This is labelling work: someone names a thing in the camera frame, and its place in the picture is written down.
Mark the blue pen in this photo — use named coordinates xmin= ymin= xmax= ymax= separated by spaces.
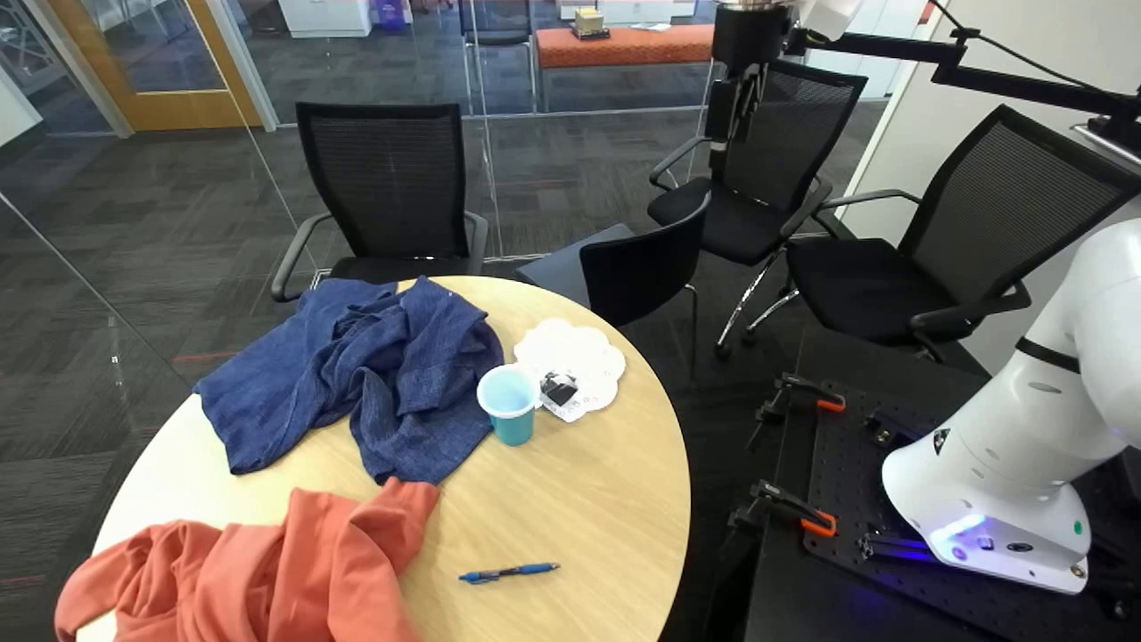
xmin=455 ymin=562 xmax=564 ymax=589

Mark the blue plastic cup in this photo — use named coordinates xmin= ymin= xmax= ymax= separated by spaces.
xmin=474 ymin=362 xmax=545 ymax=449

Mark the white paper doily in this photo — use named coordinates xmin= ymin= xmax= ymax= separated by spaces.
xmin=508 ymin=313 xmax=630 ymax=430

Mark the black crumpled wrapper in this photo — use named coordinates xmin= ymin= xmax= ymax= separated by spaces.
xmin=539 ymin=368 xmax=580 ymax=406

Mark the black mesh office chair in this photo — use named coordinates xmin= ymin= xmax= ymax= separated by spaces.
xmin=513 ymin=194 xmax=716 ymax=386
xmin=743 ymin=104 xmax=1141 ymax=368
xmin=267 ymin=99 xmax=491 ymax=307
xmin=646 ymin=56 xmax=870 ymax=362

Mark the dark blue cloth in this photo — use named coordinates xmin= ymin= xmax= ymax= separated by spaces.
xmin=191 ymin=275 xmax=508 ymax=489

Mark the black orange bar clamp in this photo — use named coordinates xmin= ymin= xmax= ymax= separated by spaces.
xmin=744 ymin=371 xmax=852 ymax=449
xmin=722 ymin=477 xmax=841 ymax=545

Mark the orange bench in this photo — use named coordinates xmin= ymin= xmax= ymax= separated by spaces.
xmin=530 ymin=21 xmax=716 ymax=71

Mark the small stack on bench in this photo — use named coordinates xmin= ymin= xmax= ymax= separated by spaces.
xmin=565 ymin=8 xmax=614 ymax=44

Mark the black perforated mounting board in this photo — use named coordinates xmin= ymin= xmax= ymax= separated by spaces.
xmin=802 ymin=380 xmax=1141 ymax=642

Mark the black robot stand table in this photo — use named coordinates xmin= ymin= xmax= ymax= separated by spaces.
xmin=709 ymin=332 xmax=1141 ymax=642

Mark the orange cloth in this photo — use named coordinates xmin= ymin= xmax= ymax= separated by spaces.
xmin=50 ymin=474 xmax=444 ymax=642

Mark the white cabinet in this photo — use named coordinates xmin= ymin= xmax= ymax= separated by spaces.
xmin=279 ymin=0 xmax=374 ymax=41

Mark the wooden door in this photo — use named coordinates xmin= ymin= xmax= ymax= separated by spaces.
xmin=46 ymin=0 xmax=262 ymax=136

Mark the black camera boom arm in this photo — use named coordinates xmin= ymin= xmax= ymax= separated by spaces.
xmin=709 ymin=0 xmax=1141 ymax=156

